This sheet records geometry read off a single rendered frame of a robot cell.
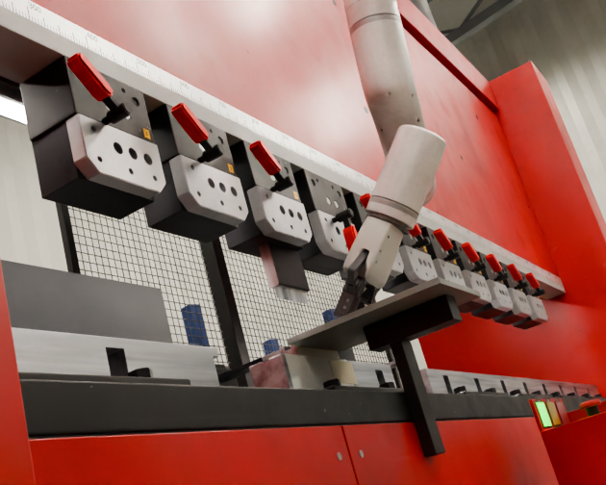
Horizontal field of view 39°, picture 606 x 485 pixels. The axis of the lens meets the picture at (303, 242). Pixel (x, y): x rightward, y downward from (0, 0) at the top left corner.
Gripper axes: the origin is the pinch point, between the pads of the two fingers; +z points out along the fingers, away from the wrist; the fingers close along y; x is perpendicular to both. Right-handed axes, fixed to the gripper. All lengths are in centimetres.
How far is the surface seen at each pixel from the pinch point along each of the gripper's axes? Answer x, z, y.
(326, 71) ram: -40, -49, -37
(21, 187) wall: -415, -7, -373
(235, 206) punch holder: -16.9, -7.6, 18.7
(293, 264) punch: -13.7, -3.9, -2.1
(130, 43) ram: -34, -23, 35
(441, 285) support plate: 15.1, -7.7, 11.8
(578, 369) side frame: 18, -18, -213
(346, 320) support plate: 3.5, 2.0, 10.5
